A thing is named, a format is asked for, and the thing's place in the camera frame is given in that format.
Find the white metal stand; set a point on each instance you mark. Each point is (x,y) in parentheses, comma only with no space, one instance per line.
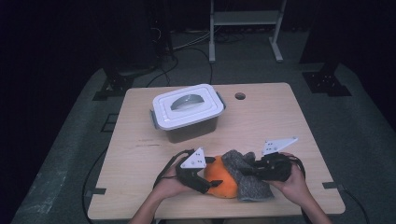
(246,18)

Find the black stand base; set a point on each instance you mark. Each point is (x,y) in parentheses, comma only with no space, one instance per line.
(116,84)
(325,82)

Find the person's left hand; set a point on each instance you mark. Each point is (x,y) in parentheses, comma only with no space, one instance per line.
(169,185)

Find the grey plastic container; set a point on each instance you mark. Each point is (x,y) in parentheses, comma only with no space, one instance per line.
(193,132)

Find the black tape strip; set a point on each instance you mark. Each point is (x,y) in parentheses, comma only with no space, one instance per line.
(333,185)
(95,191)

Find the black floor tape square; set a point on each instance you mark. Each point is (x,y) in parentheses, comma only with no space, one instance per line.
(109,123)

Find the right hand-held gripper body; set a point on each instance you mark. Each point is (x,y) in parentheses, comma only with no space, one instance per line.
(274,169)

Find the orange plush toy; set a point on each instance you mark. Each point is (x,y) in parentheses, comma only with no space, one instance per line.
(221,180)

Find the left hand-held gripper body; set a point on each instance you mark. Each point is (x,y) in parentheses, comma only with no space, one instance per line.
(191,174)

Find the grey knitted cloth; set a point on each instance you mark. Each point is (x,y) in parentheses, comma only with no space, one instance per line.
(249,186)

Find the person's right hand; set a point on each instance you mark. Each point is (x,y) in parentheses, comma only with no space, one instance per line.
(294,186)

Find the white box lid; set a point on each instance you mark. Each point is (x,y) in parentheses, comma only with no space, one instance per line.
(186,109)

